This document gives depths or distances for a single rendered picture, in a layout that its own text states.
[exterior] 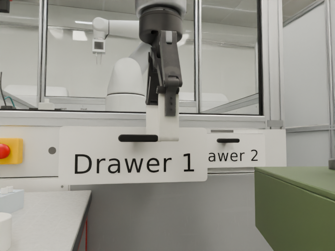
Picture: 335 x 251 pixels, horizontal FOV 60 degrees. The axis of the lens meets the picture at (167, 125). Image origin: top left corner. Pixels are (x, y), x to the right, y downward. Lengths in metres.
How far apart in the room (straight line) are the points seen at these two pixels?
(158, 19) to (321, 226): 0.37
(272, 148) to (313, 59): 1.73
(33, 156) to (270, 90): 0.79
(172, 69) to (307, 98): 2.34
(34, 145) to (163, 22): 0.58
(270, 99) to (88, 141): 0.69
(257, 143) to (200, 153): 0.44
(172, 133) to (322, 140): 2.21
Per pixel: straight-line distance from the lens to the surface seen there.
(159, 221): 0.95
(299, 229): 0.32
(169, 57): 0.43
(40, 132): 0.93
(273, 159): 1.06
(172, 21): 0.50
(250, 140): 1.00
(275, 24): 1.15
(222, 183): 0.98
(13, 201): 0.66
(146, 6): 0.51
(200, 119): 0.95
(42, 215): 0.61
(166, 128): 0.42
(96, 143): 0.57
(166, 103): 0.41
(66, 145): 0.58
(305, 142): 2.71
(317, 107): 2.62
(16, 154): 0.89
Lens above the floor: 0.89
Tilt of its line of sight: 4 degrees up
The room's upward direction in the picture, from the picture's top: straight up
